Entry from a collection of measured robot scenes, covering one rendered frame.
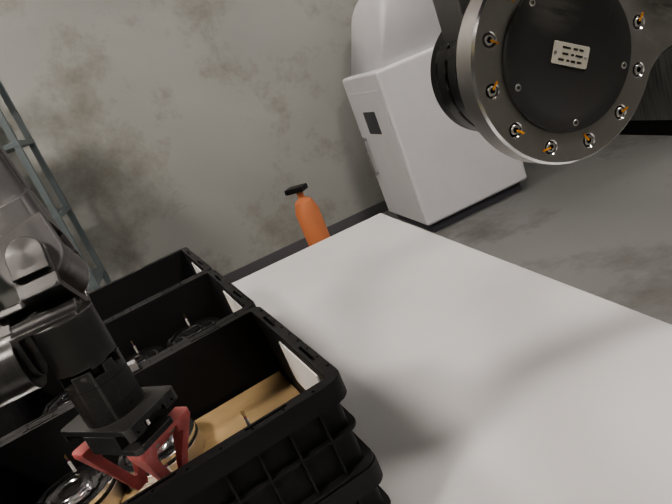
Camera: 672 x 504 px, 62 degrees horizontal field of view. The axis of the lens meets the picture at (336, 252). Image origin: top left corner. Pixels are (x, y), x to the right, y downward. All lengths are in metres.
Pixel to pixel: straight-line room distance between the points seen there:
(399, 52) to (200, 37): 1.37
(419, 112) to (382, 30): 0.50
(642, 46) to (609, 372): 0.43
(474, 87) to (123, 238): 3.68
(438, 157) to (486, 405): 2.75
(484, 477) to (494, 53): 0.48
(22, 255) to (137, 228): 3.53
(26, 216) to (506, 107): 0.45
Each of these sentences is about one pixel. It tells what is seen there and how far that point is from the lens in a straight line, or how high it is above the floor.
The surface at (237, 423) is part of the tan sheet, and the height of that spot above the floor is 0.83.
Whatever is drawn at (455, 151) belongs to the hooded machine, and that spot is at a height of 0.43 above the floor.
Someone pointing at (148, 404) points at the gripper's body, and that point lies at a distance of 0.57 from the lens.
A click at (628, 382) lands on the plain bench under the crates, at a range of 0.84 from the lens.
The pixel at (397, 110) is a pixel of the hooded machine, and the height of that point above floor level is 0.79.
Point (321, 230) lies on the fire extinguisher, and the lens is 3.30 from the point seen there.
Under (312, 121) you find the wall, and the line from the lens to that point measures 4.17.
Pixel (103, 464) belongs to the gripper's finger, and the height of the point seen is 0.94.
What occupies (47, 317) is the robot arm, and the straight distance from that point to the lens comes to 0.57.
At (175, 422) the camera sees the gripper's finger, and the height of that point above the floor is 0.96.
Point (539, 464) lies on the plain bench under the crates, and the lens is 0.75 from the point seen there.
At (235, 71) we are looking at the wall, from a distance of 4.08.
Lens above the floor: 1.21
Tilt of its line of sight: 18 degrees down
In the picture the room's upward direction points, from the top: 22 degrees counter-clockwise
